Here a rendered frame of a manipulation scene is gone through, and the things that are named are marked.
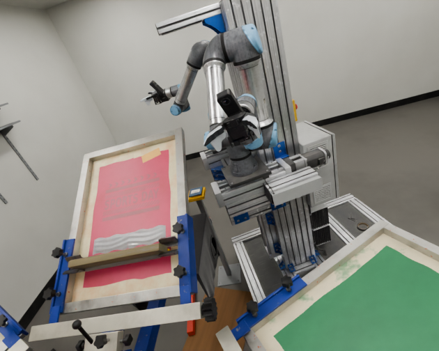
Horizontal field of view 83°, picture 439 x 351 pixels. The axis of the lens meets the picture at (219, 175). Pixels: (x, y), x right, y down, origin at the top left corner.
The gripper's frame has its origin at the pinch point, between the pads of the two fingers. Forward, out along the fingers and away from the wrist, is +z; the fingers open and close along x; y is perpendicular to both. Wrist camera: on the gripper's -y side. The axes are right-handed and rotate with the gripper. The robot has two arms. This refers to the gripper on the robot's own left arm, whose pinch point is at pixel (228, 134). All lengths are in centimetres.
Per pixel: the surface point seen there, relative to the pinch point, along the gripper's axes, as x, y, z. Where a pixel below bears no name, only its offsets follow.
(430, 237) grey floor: -84, 181, -119
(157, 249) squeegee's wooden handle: 44, 33, 1
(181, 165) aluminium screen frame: 40, 19, -37
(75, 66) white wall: 311, -92, -334
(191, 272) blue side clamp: 34, 45, 4
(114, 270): 71, 40, 2
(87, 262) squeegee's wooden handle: 74, 29, 6
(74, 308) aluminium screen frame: 83, 42, 17
